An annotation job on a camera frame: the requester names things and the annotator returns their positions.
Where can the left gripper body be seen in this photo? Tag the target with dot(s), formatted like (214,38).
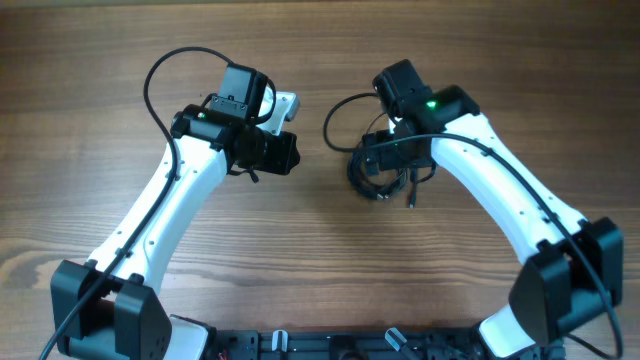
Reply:
(270,152)

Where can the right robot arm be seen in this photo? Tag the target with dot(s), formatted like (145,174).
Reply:
(571,267)

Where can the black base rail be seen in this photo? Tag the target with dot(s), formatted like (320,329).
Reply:
(392,344)

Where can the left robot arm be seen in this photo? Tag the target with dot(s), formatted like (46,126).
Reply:
(108,307)

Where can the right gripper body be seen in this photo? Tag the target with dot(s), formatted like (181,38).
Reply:
(382,163)

